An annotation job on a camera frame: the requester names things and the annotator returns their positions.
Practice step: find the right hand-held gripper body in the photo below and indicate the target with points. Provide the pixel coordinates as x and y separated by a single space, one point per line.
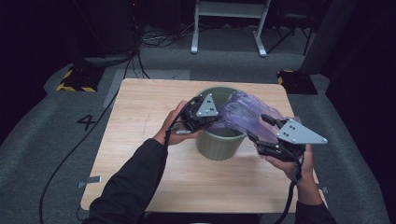
291 151

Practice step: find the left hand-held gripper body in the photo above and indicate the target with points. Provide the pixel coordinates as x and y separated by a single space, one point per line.
199 119

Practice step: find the purple plastic bag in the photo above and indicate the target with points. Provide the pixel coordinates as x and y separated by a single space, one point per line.
243 115

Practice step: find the green plastic bin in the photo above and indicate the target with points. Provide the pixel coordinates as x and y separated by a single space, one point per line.
218 147

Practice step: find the person's right hand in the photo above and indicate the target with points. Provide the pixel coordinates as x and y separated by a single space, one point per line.
306 168

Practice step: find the person's left hand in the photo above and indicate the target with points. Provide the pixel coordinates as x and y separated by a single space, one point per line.
172 130

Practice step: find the black yellow striped stand base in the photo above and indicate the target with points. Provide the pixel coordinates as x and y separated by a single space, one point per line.
297 82
82 79

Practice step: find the grey pillar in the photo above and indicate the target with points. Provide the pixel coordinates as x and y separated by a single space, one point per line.
327 34

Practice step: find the black chair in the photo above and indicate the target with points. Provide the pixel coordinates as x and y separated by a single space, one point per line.
294 18

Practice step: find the grey metal table bracket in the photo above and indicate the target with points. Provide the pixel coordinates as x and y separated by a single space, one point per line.
91 180
324 188

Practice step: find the white desk frame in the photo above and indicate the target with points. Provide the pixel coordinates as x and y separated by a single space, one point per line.
229 9

